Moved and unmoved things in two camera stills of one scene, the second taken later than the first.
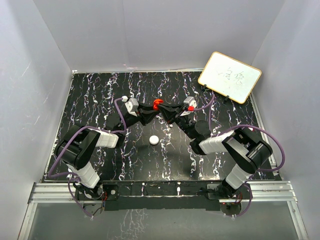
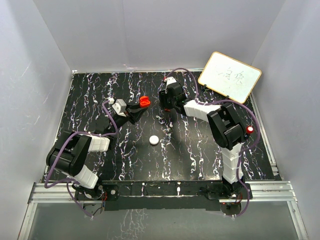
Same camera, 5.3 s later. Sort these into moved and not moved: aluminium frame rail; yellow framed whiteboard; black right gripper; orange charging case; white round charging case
Moved: black right gripper; orange charging case
Not moved: yellow framed whiteboard; aluminium frame rail; white round charging case
